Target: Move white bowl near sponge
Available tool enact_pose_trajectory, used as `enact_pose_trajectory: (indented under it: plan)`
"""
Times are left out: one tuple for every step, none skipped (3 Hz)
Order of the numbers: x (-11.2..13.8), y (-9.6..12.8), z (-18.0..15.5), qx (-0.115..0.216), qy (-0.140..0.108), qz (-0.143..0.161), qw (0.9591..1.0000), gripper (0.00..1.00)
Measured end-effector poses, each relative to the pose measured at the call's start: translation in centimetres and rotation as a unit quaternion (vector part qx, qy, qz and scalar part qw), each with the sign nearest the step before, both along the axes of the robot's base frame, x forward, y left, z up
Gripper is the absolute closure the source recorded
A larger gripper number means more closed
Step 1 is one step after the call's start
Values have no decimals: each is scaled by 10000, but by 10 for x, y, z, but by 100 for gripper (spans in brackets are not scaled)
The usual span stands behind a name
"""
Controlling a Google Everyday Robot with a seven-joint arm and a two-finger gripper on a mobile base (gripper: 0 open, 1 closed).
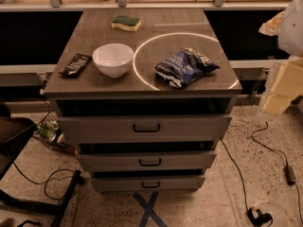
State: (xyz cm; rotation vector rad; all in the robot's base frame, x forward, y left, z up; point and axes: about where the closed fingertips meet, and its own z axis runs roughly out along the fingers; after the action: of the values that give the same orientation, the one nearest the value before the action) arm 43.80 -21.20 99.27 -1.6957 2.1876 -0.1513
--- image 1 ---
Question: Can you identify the wire basket with bottles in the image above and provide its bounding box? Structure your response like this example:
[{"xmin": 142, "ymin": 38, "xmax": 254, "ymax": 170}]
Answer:
[{"xmin": 33, "ymin": 112, "xmax": 78, "ymax": 156}]

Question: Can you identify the black power adapter cable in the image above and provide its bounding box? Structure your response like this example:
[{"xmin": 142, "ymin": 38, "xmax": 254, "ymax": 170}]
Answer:
[{"xmin": 251, "ymin": 120, "xmax": 303, "ymax": 225}]

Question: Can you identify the blue tape cross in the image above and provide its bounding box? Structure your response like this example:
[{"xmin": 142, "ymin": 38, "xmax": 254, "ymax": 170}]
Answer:
[{"xmin": 133, "ymin": 192, "xmax": 168, "ymax": 227}]

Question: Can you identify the green yellow sponge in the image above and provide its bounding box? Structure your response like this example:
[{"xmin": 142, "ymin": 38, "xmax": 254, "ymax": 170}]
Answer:
[{"xmin": 111, "ymin": 15, "xmax": 141, "ymax": 31}]

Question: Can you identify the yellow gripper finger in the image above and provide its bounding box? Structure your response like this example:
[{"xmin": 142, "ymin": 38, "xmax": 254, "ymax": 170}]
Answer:
[{"xmin": 261, "ymin": 56, "xmax": 303, "ymax": 115}]

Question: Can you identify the grey drawer cabinet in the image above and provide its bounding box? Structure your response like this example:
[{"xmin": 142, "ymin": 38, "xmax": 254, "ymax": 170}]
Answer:
[{"xmin": 45, "ymin": 9, "xmax": 241, "ymax": 192}]

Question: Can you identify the blue chip bag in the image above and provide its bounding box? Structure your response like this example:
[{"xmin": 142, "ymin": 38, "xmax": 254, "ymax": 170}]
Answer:
[{"xmin": 154, "ymin": 48, "xmax": 220, "ymax": 89}]

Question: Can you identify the black chair base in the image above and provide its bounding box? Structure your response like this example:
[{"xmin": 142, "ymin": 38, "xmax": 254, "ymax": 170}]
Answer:
[{"xmin": 0, "ymin": 102, "xmax": 85, "ymax": 227}]

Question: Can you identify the black candy bar wrapper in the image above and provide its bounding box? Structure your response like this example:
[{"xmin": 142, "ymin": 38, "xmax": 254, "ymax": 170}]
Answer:
[{"xmin": 60, "ymin": 53, "xmax": 92, "ymax": 79}]

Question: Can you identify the white bowl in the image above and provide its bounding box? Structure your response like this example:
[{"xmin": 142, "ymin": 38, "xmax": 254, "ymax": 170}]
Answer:
[{"xmin": 92, "ymin": 44, "xmax": 134, "ymax": 78}]

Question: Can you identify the black cable with plug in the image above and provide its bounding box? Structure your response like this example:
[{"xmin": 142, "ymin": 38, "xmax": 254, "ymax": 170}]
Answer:
[{"xmin": 221, "ymin": 139, "xmax": 274, "ymax": 227}]

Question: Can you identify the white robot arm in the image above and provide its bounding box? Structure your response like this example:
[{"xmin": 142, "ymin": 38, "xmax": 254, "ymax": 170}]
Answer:
[{"xmin": 258, "ymin": 0, "xmax": 303, "ymax": 116}]

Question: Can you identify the black cable on floor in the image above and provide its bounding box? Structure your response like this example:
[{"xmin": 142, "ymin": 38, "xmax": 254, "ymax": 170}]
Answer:
[{"xmin": 12, "ymin": 161, "xmax": 77, "ymax": 201}]

